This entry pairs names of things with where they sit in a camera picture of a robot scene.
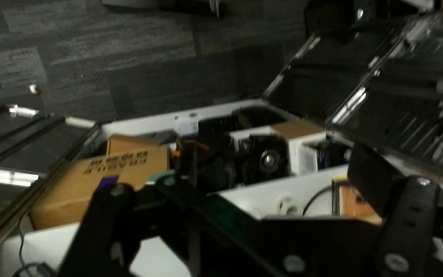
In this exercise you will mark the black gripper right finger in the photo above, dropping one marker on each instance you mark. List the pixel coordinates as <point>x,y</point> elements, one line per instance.
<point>406,207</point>

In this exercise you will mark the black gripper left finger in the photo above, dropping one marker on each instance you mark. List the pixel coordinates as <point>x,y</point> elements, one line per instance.
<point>115,224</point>

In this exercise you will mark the brown cardboard box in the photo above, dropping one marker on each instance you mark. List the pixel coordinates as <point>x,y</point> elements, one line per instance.
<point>126,161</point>

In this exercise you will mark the black slatted rack left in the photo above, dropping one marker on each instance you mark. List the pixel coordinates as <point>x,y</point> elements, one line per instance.
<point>34,145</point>

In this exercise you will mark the black slatted rack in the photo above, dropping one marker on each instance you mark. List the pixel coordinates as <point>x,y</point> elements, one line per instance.
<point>34,145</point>
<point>380,84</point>

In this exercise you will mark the black slatted rack right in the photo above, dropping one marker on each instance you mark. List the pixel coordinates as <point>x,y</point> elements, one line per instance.
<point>380,84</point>

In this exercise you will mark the small cardboard piece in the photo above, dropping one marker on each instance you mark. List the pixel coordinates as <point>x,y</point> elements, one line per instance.
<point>294,130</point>

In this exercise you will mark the black camera on stand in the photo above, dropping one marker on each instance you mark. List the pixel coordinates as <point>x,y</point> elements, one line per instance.
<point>228,162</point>

